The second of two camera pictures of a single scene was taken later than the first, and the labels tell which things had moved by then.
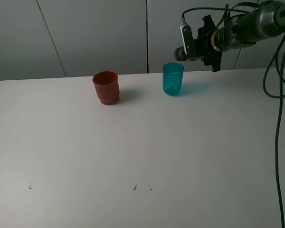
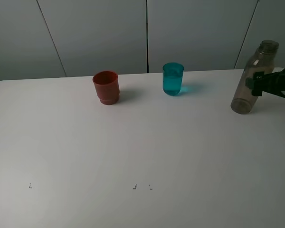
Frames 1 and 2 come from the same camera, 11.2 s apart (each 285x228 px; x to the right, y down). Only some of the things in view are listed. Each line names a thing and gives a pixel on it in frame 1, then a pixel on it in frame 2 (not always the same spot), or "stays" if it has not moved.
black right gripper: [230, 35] -> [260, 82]
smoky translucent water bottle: [179, 53] -> [262, 60]
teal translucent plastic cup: [172, 78] stays
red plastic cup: [107, 86] stays
